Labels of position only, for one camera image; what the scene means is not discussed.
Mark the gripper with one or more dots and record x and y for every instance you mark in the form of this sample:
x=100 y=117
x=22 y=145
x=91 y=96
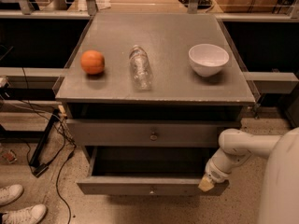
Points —
x=216 y=173

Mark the grey drawer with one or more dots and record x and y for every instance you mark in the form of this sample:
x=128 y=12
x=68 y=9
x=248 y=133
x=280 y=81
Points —
x=147 y=133
x=146 y=171

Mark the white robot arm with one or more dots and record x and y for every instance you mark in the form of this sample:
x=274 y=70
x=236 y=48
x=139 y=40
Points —
x=280 y=190

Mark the grey drawer cabinet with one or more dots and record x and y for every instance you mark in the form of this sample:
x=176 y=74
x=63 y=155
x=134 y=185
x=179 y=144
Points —
x=176 y=93

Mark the grey top drawer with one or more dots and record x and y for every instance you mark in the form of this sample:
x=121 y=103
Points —
x=147 y=133

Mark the white ceramic bowl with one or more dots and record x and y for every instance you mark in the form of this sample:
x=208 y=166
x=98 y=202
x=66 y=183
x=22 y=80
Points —
x=207 y=60

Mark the clear plastic water bottle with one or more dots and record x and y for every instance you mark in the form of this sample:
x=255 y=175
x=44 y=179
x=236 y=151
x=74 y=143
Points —
x=140 y=68

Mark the orange ball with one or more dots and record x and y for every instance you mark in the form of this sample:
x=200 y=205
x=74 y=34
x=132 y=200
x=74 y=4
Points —
x=92 y=62

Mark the black metal stand leg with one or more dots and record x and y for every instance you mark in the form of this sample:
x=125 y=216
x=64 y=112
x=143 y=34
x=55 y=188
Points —
x=41 y=168

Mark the white sneaker lower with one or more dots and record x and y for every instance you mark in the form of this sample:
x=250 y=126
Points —
x=29 y=215

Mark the white sneaker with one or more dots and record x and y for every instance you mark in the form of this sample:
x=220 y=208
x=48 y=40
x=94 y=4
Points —
x=29 y=215
x=10 y=194

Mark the small red floor object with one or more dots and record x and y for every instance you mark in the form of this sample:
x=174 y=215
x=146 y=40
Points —
x=9 y=156

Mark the white sneaker upper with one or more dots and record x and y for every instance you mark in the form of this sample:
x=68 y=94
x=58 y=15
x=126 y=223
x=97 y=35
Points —
x=10 y=194

